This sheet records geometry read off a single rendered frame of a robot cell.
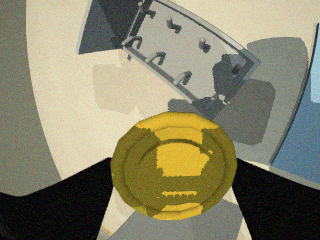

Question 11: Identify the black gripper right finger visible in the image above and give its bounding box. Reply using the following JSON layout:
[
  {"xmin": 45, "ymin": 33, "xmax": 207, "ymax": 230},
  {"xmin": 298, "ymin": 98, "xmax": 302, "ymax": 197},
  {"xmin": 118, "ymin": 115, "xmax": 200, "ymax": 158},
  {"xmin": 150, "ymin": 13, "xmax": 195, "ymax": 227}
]
[{"xmin": 231, "ymin": 157, "xmax": 320, "ymax": 240}]

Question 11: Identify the yellow round plate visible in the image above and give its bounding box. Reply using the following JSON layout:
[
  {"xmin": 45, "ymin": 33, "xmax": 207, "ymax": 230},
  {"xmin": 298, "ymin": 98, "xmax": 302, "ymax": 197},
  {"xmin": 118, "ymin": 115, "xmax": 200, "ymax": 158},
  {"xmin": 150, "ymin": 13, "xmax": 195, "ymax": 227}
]
[{"xmin": 109, "ymin": 112, "xmax": 237, "ymax": 220}]

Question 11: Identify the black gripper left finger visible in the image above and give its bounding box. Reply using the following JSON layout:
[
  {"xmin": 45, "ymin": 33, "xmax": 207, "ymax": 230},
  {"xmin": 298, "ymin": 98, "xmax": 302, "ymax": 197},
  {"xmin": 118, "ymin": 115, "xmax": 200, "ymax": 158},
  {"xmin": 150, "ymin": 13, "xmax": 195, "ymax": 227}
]
[{"xmin": 0, "ymin": 157, "xmax": 113, "ymax": 240}]

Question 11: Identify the light blue square mat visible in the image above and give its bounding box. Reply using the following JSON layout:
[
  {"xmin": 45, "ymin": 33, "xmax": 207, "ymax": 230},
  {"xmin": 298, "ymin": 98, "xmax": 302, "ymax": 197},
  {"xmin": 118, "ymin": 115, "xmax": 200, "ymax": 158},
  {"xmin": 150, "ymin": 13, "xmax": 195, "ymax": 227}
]
[{"xmin": 271, "ymin": 23, "xmax": 320, "ymax": 184}]

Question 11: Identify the grey dish rack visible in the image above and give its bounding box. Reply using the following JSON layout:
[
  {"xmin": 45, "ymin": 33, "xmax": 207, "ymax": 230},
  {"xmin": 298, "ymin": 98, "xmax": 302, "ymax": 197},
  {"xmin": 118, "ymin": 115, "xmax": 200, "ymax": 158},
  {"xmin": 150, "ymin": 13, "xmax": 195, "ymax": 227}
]
[{"xmin": 75, "ymin": 0, "xmax": 261, "ymax": 121}]

